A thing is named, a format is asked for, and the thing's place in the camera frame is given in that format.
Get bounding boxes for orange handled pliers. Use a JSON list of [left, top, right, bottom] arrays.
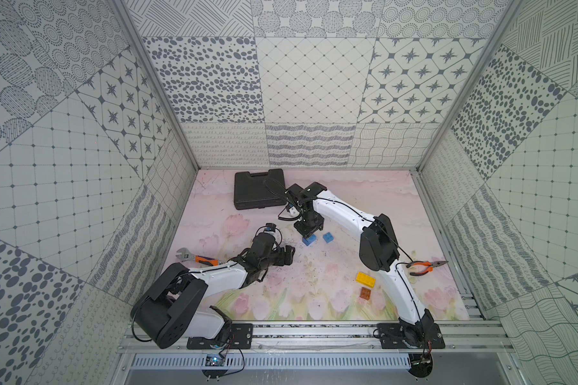
[[406, 261, 448, 277]]

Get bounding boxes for aluminium rail frame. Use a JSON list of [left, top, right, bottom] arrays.
[[116, 319, 515, 355]]

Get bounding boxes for brown lego brick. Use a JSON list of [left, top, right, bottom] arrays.
[[359, 287, 372, 302]]

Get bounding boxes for pink floral table mat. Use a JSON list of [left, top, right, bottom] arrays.
[[167, 170, 444, 321]]

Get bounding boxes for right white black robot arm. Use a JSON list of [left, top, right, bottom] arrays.
[[283, 182, 434, 348]]

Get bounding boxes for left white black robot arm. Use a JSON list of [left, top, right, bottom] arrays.
[[130, 232, 295, 349]]

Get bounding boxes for black plastic tool case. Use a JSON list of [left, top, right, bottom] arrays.
[[234, 168, 287, 210]]

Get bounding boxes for dark blue square lego brick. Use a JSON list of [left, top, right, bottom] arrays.
[[302, 235, 317, 246]]

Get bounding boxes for adjustable wrench orange handle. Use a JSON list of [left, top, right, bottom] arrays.
[[176, 248, 220, 266]]

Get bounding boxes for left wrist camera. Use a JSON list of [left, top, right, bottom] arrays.
[[264, 222, 277, 233]]

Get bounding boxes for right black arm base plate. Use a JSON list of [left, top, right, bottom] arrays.
[[372, 322, 446, 350]]

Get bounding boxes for white perforated cable duct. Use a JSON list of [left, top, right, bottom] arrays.
[[131, 352, 410, 370]]

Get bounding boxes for yellow lego brick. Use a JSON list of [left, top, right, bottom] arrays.
[[356, 272, 376, 289]]

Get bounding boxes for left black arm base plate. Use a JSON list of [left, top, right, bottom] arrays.
[[187, 322, 254, 350]]

